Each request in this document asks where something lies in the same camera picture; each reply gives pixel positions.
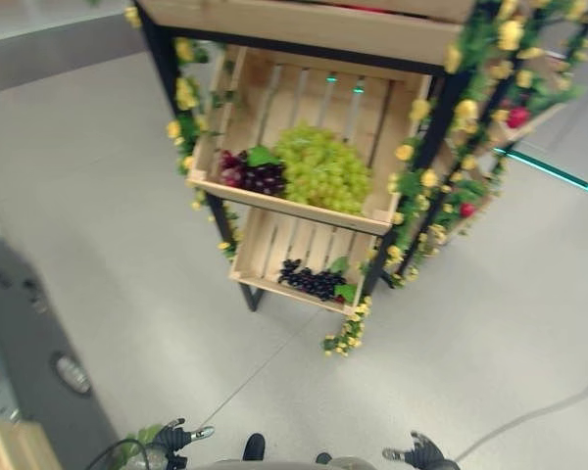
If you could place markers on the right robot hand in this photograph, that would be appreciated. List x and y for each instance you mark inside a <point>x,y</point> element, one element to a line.
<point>426,453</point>

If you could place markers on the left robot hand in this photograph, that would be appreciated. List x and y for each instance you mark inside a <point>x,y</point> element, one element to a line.
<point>174,443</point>

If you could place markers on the green leafy fruit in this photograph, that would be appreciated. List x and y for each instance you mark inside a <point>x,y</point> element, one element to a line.
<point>144,440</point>

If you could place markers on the dark robot foot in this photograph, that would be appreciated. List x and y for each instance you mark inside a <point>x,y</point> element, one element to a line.
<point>323,458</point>
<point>254,447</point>

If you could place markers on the cardboard box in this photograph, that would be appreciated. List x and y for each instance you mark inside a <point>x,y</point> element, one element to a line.
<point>14,448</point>

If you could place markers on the grey cabinet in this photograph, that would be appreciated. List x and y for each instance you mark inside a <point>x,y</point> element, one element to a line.
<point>34,343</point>

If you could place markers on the black grape bunch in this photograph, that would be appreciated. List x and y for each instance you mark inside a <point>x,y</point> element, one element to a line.
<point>311,281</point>

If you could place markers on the small wooden slatted crate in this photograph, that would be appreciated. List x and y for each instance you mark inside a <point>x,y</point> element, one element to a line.
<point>262,245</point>

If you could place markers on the red fruit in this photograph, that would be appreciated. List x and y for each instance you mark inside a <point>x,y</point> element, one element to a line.
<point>467,210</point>
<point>518,117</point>

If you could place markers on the yellow flower garland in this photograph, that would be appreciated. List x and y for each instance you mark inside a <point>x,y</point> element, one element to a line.
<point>563,83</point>
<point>421,186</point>
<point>186,93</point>

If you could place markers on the red purple grape bunch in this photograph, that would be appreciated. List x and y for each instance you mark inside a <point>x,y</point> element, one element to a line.
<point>255,173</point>

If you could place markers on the green grape bunch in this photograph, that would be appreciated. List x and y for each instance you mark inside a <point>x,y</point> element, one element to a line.
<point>323,166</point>

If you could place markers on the large wooden slatted crate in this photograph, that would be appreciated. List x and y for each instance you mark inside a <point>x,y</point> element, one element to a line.
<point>255,93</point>

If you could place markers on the wooden crate with red fruit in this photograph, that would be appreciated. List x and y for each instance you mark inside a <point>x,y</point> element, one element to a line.
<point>294,22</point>

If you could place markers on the black metal shelf frame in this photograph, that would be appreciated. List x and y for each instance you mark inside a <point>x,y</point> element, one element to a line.
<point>451,103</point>
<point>580,34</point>

